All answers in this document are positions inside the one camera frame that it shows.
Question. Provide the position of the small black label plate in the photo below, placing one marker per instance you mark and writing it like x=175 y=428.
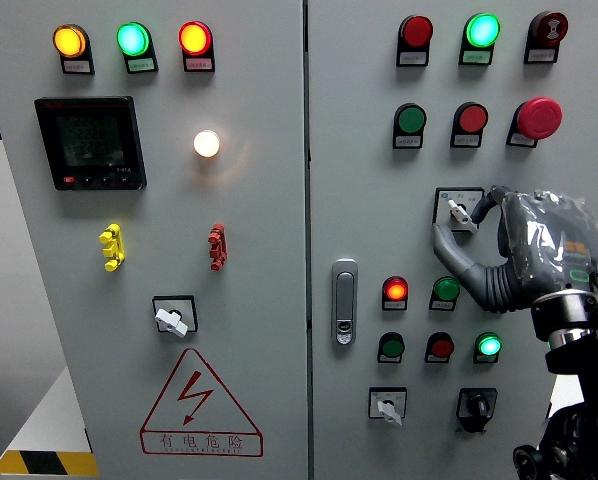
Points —
x=520 y=140
x=141 y=65
x=394 y=305
x=441 y=305
x=389 y=359
x=485 y=359
x=77 y=66
x=199 y=64
x=436 y=359
x=408 y=141
x=413 y=58
x=465 y=141
x=475 y=57
x=541 y=55

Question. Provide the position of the small green unlit lamp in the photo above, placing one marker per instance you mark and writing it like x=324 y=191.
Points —
x=446 y=289

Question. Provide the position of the small green lit lamp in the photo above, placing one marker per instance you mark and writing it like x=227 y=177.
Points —
x=488 y=345

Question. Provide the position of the large red stop button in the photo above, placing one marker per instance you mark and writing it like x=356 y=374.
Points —
x=538 y=117

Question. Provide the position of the large red push button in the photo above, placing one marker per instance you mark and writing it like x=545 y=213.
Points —
x=471 y=118

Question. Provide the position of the small red push button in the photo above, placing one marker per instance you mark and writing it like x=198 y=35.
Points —
x=440 y=346

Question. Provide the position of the small red lit lamp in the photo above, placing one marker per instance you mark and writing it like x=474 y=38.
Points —
x=395 y=289

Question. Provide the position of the pale grey door with lock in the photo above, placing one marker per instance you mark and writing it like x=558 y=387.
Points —
x=369 y=225

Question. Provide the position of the large green push button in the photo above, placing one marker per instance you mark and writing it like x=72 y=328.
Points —
x=410 y=118

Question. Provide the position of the small green push button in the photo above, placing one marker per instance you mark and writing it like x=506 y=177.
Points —
x=391 y=346

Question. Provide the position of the silver door lock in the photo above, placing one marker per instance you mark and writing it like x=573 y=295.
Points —
x=344 y=300

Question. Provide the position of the dark red buzzer lamp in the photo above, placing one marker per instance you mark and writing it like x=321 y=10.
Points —
x=549 y=27

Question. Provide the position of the large green lit lamp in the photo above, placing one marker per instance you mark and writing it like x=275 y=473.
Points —
x=483 y=30
x=133 y=39

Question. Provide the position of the large red unlit lamp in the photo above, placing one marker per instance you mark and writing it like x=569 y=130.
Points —
x=416 y=31

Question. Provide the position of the pale grey door with display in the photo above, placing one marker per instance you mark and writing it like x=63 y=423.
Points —
x=259 y=225

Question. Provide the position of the white round lamp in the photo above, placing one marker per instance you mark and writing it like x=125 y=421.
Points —
x=206 y=143

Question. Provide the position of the red warning triangle sign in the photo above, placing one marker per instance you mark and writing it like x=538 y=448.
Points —
x=200 y=440

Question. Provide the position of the red-orange lit round lamp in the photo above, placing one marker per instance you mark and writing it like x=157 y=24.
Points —
x=194 y=38

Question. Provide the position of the black display meter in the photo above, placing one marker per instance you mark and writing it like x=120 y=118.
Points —
x=90 y=142

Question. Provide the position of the short black door hinge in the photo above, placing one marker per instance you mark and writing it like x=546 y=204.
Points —
x=88 y=440

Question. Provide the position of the yellow round lamp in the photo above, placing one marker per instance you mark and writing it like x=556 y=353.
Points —
x=69 y=41

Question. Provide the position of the black yellow striped tape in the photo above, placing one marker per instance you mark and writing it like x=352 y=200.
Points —
x=43 y=462

